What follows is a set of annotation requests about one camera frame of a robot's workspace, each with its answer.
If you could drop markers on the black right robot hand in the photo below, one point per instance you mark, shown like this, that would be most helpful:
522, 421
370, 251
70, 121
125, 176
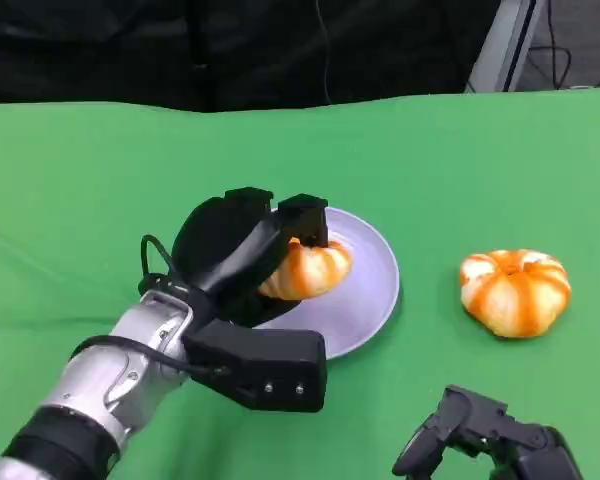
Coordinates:
525, 445

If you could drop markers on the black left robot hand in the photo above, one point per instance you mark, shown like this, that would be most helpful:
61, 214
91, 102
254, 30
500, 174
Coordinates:
215, 250

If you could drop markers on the orange white toy bread roll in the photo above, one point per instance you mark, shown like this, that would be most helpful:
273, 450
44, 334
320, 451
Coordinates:
515, 295
315, 270

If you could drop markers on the lilac plate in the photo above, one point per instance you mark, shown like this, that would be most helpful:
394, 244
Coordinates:
365, 290

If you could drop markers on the green table cloth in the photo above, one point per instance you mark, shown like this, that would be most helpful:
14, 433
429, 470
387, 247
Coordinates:
380, 150

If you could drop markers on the black backdrop curtain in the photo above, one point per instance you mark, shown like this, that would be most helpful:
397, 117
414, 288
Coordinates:
155, 50

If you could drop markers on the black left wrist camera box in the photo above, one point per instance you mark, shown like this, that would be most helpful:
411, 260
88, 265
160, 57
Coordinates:
265, 360

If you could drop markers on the grey metal post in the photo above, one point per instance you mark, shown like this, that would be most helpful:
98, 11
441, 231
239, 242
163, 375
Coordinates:
507, 45

